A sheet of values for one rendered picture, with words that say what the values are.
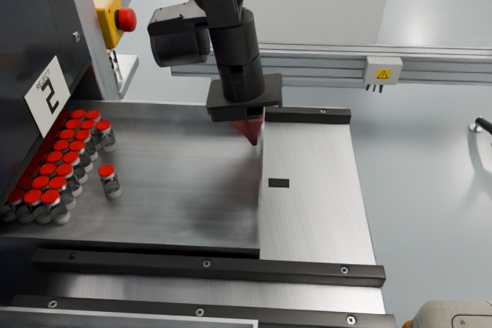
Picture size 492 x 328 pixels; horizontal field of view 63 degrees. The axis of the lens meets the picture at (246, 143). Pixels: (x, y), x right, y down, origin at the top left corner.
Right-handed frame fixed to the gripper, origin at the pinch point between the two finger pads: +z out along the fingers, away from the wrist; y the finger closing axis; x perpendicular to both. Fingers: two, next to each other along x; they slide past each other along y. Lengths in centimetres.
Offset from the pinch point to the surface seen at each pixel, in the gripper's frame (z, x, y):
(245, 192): 1.4, 9.2, 1.0
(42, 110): -15.8, 9.7, 22.1
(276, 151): 2.3, 0.7, -3.1
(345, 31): 61, -144, -31
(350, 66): 44, -85, -25
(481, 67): 50, -85, -72
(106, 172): -6.0, 10.8, 17.9
